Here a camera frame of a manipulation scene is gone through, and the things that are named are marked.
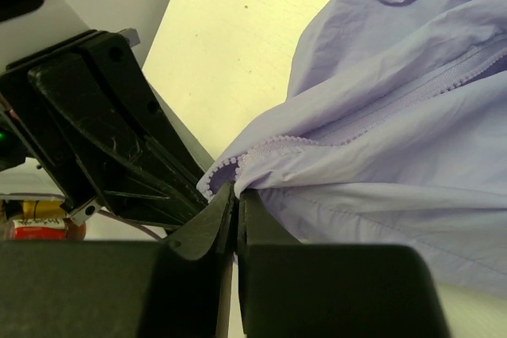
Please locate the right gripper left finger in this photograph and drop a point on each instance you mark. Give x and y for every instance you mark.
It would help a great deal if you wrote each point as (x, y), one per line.
(176, 287)

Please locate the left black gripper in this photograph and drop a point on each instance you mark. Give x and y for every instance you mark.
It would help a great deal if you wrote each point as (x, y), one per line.
(83, 109)

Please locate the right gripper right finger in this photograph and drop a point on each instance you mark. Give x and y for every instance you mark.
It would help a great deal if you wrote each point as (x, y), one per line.
(291, 289)

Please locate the lavender purple jacket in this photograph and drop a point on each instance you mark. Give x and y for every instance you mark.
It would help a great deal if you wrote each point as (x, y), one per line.
(393, 131)

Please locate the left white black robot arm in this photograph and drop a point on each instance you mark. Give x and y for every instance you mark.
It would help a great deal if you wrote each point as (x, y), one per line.
(27, 27)

